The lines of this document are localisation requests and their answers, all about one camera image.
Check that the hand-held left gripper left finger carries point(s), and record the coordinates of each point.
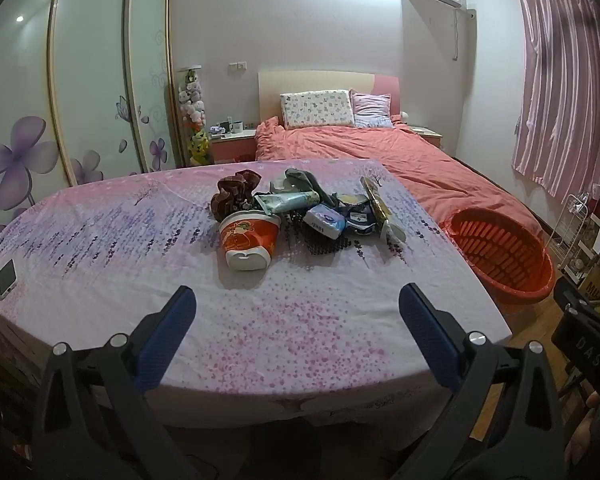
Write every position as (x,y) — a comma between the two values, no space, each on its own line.
(165,340)

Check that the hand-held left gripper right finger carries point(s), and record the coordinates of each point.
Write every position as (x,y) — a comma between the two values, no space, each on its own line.
(425,335)

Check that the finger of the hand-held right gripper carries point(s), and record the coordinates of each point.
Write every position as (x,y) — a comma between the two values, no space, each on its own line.
(575,300)

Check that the orange plastic basket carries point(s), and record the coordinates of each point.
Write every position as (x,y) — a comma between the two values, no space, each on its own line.
(500,255)

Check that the white plastic wrapper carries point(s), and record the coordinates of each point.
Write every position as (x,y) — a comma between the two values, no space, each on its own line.
(392,232)

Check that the red instant noodle cup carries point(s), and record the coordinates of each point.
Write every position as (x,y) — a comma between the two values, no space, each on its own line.
(247,237)

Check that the dark blue snack packet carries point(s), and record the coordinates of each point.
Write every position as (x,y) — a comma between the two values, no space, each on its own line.
(360,217)

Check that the gold packet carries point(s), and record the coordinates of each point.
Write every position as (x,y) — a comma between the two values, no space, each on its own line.
(377,202)

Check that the blue tissue packet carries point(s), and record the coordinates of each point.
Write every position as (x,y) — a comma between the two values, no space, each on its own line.
(325,220)

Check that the green tube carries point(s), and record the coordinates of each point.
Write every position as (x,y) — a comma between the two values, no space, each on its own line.
(285,202)

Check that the grey green sock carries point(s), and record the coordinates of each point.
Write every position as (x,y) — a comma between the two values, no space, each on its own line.
(305,177)

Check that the person's right hand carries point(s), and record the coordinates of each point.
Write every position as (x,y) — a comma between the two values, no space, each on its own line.
(582,430)

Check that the cardboard box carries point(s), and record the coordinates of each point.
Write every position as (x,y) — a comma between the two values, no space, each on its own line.
(597,282)

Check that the white smartphone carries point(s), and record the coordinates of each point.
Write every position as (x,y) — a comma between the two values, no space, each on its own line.
(7,280)

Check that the bed with red duvet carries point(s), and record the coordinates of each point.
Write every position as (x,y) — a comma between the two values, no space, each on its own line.
(380,155)

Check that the pink and white nightstand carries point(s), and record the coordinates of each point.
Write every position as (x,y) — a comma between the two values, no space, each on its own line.
(427,134)
(232,150)

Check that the pink striped curtain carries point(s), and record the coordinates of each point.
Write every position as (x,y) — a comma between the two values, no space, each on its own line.
(565,85)

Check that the white mug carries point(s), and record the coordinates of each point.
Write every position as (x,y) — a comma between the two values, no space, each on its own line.
(237,126)

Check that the pink striped pillow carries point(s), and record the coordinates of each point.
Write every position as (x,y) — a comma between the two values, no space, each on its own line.
(372,107)

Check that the stack of plush toys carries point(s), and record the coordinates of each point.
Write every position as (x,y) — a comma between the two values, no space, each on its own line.
(192,100)

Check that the white floral pillow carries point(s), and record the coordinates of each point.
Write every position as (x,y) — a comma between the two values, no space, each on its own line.
(317,109)

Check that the cream and pink headboard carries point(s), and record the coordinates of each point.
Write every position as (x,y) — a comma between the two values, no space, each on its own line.
(320,82)

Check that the flower print sliding wardrobe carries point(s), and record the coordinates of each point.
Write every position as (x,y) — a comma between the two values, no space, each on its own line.
(90,60)

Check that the white wall switch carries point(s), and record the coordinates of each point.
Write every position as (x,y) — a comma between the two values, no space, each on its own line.
(238,66)

